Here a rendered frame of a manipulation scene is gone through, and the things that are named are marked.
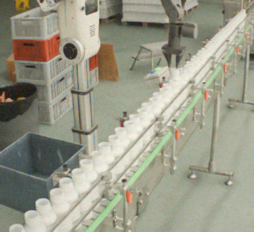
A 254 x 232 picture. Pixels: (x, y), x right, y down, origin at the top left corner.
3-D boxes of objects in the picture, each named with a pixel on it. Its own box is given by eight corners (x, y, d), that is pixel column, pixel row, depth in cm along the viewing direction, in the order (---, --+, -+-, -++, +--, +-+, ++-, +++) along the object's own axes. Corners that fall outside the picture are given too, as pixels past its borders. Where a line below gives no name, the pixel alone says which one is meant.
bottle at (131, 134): (136, 168, 146) (135, 127, 140) (120, 166, 147) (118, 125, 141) (139, 160, 151) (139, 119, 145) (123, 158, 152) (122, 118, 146)
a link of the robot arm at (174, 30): (171, 20, 182) (167, 22, 177) (186, 22, 180) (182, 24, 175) (170, 34, 185) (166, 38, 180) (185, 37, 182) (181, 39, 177)
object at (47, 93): (50, 105, 401) (48, 84, 392) (17, 101, 412) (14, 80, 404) (75, 84, 454) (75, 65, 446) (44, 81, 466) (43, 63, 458)
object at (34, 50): (47, 62, 385) (45, 39, 377) (12, 60, 396) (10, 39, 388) (73, 45, 439) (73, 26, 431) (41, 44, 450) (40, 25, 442)
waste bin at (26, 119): (27, 178, 317) (15, 106, 293) (-12, 164, 334) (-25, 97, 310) (56, 154, 356) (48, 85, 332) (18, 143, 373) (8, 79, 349)
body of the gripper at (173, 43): (182, 54, 179) (183, 38, 176) (161, 51, 183) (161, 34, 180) (186, 50, 185) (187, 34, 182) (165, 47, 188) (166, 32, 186)
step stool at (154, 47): (157, 64, 591) (157, 36, 576) (182, 76, 542) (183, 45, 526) (129, 69, 570) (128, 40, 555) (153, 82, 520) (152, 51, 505)
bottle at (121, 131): (112, 175, 142) (110, 133, 136) (113, 166, 147) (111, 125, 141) (129, 175, 142) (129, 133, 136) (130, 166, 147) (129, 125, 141)
